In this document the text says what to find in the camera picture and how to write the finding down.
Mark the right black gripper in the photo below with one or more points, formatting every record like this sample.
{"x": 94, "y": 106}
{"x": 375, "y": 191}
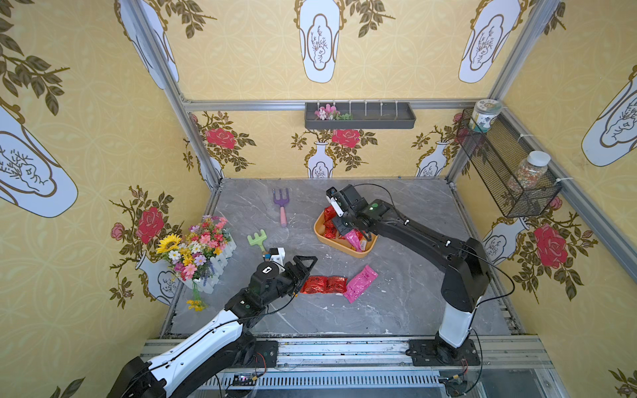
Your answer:
{"x": 343, "y": 219}

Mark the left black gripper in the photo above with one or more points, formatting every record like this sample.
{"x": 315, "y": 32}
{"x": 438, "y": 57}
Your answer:
{"x": 292, "y": 274}

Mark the red tea bag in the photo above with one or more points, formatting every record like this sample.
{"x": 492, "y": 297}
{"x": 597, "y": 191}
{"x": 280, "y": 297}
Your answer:
{"x": 328, "y": 214}
{"x": 330, "y": 232}
{"x": 336, "y": 285}
{"x": 315, "y": 285}

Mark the pink tea bag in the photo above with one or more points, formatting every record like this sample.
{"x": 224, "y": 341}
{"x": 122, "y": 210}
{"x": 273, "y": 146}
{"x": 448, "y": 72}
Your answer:
{"x": 356, "y": 239}
{"x": 360, "y": 283}

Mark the orange plastic storage box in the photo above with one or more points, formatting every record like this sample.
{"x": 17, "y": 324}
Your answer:
{"x": 340, "y": 243}

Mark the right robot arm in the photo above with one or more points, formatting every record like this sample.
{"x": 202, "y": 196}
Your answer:
{"x": 463, "y": 262}

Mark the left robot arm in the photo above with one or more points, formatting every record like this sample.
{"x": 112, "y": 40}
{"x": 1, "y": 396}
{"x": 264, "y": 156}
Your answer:
{"x": 224, "y": 342}

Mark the purple pink garden fork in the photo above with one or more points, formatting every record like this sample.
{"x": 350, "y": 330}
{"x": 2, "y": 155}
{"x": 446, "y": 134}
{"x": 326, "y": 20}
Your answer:
{"x": 281, "y": 198}

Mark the green toy rake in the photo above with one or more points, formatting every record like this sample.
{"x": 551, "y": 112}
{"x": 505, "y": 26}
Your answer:
{"x": 258, "y": 239}

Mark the artificial flower bouquet fence pot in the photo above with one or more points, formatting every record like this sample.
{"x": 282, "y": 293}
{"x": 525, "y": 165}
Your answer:
{"x": 199, "y": 257}

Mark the small pink flowers on shelf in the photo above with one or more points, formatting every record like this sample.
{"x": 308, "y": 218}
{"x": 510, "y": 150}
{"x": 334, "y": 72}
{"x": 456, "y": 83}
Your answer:
{"x": 330, "y": 112}

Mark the small circuit board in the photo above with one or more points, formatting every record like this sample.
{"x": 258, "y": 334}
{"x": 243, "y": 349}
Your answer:
{"x": 244, "y": 381}

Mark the white lidded tin jar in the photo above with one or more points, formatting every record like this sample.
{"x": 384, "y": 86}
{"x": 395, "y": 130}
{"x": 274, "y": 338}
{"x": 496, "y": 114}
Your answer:
{"x": 484, "y": 114}

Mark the clear jar white lid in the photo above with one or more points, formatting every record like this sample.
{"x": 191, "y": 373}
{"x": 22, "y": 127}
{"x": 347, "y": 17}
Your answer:
{"x": 530, "y": 171}

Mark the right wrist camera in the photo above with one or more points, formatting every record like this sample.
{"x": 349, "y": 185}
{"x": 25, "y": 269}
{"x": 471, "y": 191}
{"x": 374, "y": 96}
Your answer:
{"x": 332, "y": 196}

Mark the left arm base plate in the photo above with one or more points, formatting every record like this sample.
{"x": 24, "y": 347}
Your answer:
{"x": 265, "y": 354}

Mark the grey wall shelf tray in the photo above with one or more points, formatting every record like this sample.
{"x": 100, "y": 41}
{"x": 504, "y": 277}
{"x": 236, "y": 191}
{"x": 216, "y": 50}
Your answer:
{"x": 367, "y": 114}

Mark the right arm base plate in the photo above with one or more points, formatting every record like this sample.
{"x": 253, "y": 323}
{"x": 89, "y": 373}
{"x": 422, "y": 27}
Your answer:
{"x": 423, "y": 352}

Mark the black wire wall basket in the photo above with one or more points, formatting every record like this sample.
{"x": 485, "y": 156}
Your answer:
{"x": 496, "y": 156}

